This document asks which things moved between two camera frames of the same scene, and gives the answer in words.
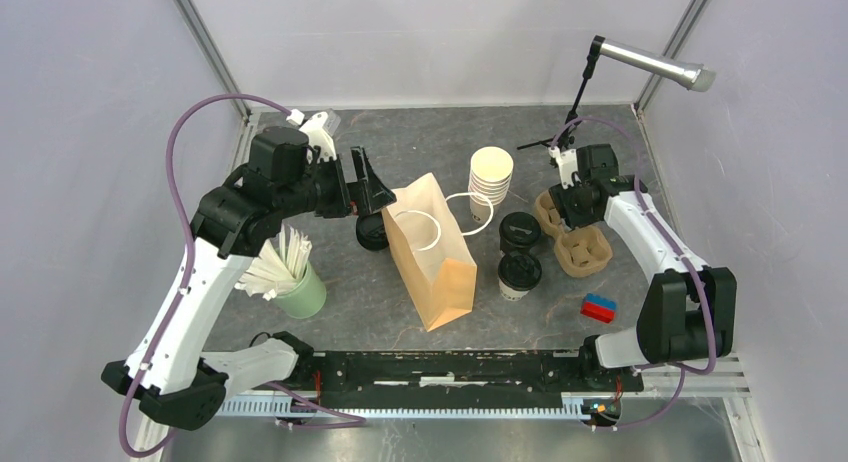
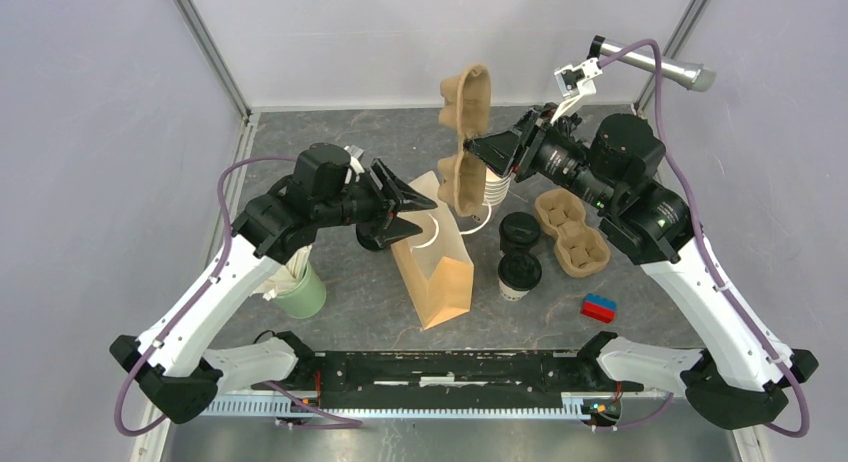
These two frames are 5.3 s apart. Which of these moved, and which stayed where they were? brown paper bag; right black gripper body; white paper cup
Moved: right black gripper body
Stayed: brown paper bag; white paper cup
